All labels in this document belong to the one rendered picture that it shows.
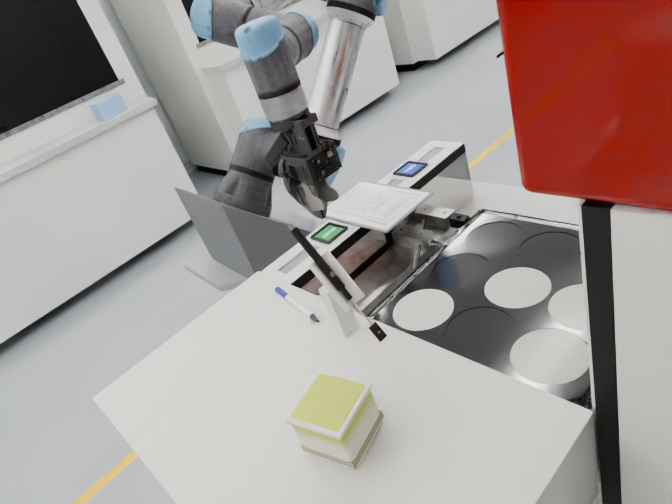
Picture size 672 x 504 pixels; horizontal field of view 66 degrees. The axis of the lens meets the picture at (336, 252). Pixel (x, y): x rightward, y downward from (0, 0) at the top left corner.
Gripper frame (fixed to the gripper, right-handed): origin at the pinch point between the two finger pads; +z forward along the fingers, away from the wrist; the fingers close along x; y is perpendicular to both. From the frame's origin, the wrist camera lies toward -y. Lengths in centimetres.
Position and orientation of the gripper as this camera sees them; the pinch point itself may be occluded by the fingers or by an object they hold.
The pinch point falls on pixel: (318, 211)
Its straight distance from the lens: 100.7
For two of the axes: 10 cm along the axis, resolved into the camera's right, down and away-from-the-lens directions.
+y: 6.7, 2.1, -7.2
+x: 6.8, -5.6, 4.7
